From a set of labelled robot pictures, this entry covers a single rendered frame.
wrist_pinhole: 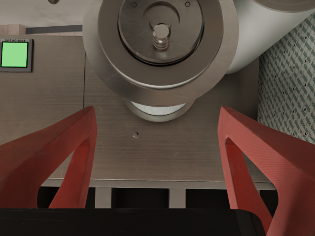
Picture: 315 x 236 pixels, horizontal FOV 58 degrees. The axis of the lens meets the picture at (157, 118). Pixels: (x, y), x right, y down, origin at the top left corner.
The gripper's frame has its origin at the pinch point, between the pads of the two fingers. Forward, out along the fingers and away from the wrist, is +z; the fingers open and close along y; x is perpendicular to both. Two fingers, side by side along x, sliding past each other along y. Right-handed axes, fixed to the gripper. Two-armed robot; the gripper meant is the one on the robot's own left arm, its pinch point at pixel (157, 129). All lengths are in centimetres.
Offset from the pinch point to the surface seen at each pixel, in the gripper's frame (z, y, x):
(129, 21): 15.2, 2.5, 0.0
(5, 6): 301, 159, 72
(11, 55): 46, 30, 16
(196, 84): 13.5, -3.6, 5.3
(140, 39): 14.2, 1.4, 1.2
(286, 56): 27.5, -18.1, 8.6
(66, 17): 320, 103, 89
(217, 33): 15.5, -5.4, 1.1
